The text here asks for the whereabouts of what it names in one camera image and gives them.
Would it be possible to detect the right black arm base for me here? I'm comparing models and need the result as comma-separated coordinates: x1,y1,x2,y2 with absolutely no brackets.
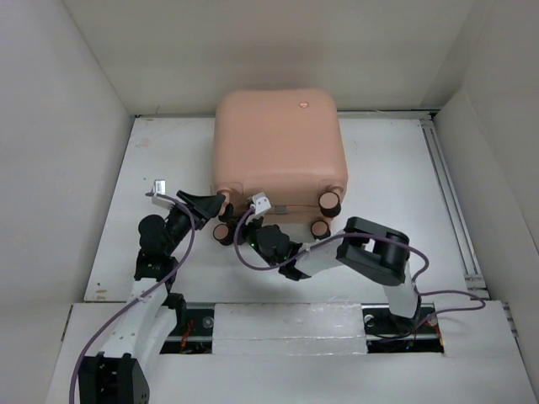
362,305,444,354

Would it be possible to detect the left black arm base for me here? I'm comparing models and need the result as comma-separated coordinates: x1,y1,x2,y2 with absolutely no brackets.
161,293,216,355

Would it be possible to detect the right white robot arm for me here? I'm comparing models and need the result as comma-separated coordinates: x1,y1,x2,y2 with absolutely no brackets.
233,212,424,332

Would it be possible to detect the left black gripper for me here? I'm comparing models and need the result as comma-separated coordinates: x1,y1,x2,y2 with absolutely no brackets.
163,191,225,255

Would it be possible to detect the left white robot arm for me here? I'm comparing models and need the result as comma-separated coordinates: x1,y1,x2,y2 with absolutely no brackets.
68,190,225,403

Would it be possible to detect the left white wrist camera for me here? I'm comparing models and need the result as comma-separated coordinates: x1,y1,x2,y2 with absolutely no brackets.
145,179,176,210

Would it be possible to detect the pink hard-shell suitcase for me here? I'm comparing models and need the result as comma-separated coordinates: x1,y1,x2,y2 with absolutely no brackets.
211,88,348,240

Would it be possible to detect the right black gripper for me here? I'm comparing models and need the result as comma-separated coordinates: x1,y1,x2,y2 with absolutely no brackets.
223,212,277,267

